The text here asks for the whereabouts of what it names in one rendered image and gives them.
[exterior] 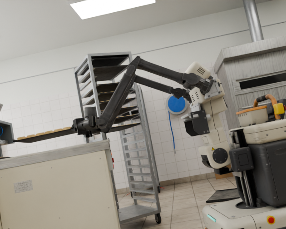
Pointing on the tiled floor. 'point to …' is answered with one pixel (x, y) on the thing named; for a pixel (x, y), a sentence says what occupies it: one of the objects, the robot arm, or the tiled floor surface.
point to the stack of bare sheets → (224, 195)
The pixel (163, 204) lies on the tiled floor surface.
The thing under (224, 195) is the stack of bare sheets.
